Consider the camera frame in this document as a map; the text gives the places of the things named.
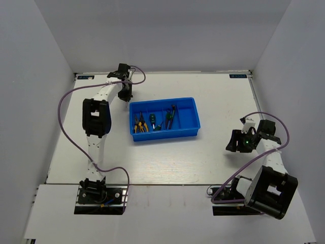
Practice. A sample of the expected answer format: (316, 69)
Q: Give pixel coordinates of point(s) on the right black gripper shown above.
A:
(236, 135)

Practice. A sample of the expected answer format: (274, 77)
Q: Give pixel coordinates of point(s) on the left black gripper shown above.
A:
(125, 96)

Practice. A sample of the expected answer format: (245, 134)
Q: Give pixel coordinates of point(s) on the yellow black cutting pliers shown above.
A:
(137, 127)

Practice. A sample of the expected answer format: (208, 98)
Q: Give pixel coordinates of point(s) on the small green stubby screwdriver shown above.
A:
(158, 127)

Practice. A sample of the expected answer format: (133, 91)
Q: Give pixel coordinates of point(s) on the green hex key set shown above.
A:
(169, 117)

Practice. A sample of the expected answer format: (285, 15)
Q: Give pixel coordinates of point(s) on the yellow black needle-nose pliers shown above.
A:
(143, 126)

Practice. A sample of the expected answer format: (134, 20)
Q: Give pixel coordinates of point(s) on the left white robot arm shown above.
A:
(97, 122)

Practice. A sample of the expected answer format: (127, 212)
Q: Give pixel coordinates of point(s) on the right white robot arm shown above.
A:
(272, 189)

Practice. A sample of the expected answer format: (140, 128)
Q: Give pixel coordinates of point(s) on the left blue corner label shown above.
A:
(85, 77)

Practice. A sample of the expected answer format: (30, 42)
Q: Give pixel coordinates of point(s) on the blue corner label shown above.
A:
(85, 77)
(238, 76)

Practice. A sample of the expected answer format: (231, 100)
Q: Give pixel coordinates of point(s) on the blue divided plastic bin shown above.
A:
(186, 120)

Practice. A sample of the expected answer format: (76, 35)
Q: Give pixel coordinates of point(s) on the right blue corner label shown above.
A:
(238, 76)

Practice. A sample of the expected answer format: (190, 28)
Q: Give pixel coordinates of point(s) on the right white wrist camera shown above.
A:
(248, 125)

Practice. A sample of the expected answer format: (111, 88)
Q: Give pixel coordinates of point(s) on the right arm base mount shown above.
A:
(231, 203)

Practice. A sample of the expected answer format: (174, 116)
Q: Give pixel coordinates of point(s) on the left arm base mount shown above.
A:
(112, 201)

